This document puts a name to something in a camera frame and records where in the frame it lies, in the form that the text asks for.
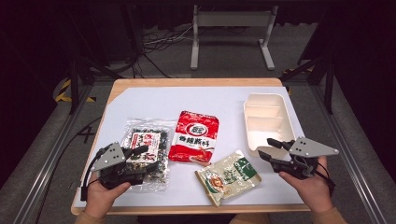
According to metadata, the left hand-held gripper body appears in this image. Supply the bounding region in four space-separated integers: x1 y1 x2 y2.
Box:
90 141 148 190

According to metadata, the aluminium rail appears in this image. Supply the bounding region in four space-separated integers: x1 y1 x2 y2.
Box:
12 83 95 224
310 83 388 224

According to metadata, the hand-held gripper cable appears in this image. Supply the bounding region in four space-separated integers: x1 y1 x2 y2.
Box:
317 161 336 198
79 148 106 202

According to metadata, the black metal stand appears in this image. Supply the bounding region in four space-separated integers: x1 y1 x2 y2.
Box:
279 57 336 115
65 6 125 115

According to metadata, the white metal stand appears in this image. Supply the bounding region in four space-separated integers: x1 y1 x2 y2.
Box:
190 4 279 71

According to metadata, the red seasoning packet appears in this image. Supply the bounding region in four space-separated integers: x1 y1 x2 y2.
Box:
167 110 220 164

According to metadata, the clear packet of dried mix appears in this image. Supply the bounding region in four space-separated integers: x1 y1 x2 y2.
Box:
120 117 177 192

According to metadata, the right hand-held gripper cable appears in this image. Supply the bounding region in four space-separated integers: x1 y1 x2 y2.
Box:
317 161 336 198

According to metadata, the black floor cable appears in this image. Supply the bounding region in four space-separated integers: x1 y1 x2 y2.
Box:
33 116 104 224

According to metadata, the green and beige food packet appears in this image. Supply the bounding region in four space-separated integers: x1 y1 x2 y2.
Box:
194 149 262 208

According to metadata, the person's left hand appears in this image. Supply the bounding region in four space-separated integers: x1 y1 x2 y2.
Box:
83 172 132 218

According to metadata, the white table mat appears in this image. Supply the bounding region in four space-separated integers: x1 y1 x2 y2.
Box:
74 86 307 209

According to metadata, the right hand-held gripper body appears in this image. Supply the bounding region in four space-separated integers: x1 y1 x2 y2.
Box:
272 136 340 180

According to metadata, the person's right hand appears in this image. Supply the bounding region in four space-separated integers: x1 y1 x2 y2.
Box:
278 155 334 214

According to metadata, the white compartment lunch box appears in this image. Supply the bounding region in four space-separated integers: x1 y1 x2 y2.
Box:
243 92 297 159

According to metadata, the wooden table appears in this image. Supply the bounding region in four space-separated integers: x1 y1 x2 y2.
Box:
70 77 312 217

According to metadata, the bundle of floor cables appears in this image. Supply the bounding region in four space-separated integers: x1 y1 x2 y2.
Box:
130 25 194 79

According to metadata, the yellow and black hazard tape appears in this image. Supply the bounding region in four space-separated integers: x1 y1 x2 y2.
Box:
54 78 97 104

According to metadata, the left hand-held gripper cable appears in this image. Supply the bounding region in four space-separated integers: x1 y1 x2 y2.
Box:
79 148 106 202

